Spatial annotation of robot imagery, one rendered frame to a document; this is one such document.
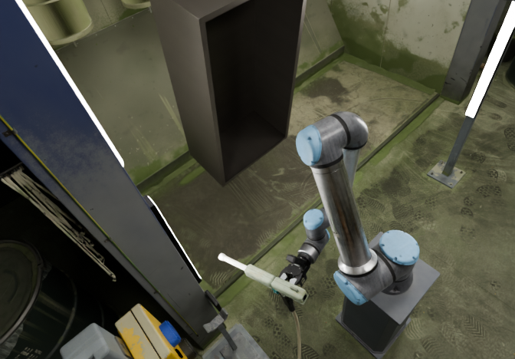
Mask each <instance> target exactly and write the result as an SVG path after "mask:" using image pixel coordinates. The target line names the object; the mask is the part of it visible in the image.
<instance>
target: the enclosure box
mask: <svg viewBox="0 0 515 359"><path fill-rule="evenodd" d="M306 3H307V0H150V4H151V7H152V10H153V15H154V19H155V22H156V27H157V30H158V33H159V39H160V42H161V45H162V50H163V54H164V57H165V60H166V65H167V68H168V72H169V76H170V80H171V83H172V89H173V91H174V95H175V100H176V103H177V107H178V109H179V115H180V118H181V121H182V126H183V130H184V133H185V138H186V141H187V144H188V148H189V153H190V155H191V156H192V157H193V158H194V159H195V160H196V161H197V162H198V163H199V164H200V165H201V166H202V167H203V168H204V169H205V170H206V171H207V172H208V173H209V174H210V175H211V176H212V177H213V178H214V179H215V180H216V181H217V182H218V183H219V184H220V185H221V186H222V187H223V186H225V185H226V184H228V183H229V182H230V181H232V180H233V179H234V178H235V177H236V176H238V175H239V174H240V173H242V172H243V171H245V170H246V169H247V168H248V167H249V166H251V165H252V164H253V163H255V162H256V161H258V160H259V159H260V158H262V156H264V155H265V154H266V153H268V152H269V151H270V150H272V149H273V148H275V147H276V146H277V145H278V144H279V143H281V142H282V141H283V140H285V139H286V138H287V135H288V129H289V123H290V113H291V107H292V101H293V95H294V85H295V80H296V74H297V64H298V58H299V53H300V43H301V37H302V31H303V21H304V16H305V10H306Z"/></svg>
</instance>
